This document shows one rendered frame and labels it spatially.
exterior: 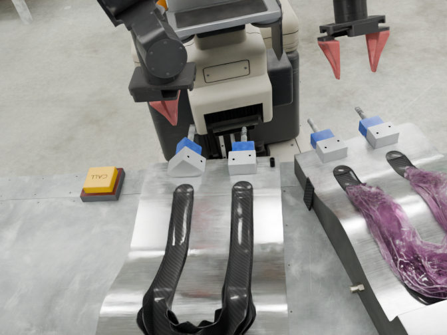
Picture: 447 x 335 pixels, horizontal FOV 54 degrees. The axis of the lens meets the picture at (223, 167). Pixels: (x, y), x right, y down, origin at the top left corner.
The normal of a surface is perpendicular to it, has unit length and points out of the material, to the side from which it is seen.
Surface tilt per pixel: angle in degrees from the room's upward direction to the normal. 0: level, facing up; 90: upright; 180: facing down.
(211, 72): 98
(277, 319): 6
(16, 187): 0
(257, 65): 98
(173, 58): 89
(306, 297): 0
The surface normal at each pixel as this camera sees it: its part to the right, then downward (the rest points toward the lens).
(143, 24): -0.36, -0.53
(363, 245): -0.06, -0.49
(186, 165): -0.05, 0.73
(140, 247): -0.12, -0.74
